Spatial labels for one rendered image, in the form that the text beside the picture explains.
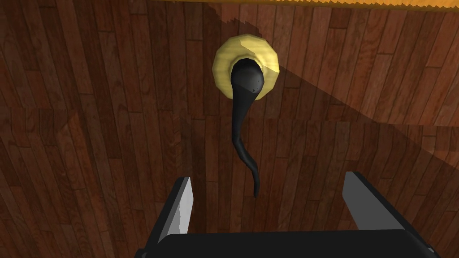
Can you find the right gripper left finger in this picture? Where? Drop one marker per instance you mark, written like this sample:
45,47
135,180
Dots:
175,211

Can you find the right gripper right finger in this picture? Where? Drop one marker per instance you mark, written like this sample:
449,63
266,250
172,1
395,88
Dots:
373,208

